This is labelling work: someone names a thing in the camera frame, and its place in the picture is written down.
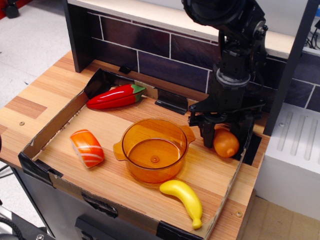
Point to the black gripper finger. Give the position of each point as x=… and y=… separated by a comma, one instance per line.
x=243, y=129
x=207, y=133

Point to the yellow toy banana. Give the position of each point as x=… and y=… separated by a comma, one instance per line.
x=188, y=197

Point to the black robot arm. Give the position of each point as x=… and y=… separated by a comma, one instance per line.
x=242, y=31

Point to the orange toy carrot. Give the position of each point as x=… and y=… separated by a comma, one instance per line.
x=225, y=143

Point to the red toy chili pepper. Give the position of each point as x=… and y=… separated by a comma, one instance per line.
x=121, y=96

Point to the orange transparent plastic pot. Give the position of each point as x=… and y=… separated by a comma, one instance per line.
x=154, y=149

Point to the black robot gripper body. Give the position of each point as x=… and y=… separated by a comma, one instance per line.
x=227, y=101

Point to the dark brick backsplash shelf unit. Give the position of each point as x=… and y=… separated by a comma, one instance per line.
x=168, y=45

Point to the salmon sushi toy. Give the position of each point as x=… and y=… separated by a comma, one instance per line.
x=87, y=148

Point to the cardboard fence with black tape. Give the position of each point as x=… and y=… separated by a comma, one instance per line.
x=64, y=191

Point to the white grooved side panel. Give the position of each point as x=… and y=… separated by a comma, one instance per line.
x=289, y=175

